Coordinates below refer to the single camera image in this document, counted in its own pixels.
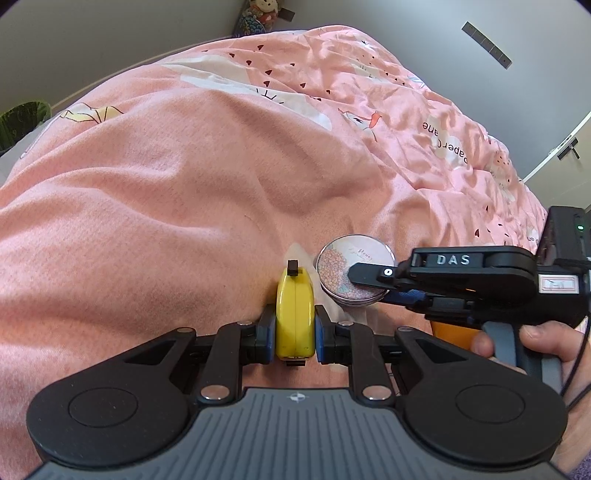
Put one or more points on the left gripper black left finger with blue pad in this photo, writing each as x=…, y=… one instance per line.
x=134, y=405

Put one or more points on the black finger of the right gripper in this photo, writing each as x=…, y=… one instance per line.
x=378, y=276
x=410, y=299

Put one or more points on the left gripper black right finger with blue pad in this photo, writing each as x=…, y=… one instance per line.
x=457, y=405

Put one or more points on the yellow tape measure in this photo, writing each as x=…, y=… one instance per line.
x=295, y=316

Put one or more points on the white door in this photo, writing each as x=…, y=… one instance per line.
x=566, y=182

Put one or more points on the pink printed bed duvet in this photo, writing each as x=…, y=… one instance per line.
x=172, y=194

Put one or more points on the plush toys pile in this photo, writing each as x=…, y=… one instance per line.
x=259, y=16

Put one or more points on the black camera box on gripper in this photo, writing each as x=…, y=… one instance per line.
x=565, y=241

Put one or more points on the black door handle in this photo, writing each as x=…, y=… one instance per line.
x=565, y=148

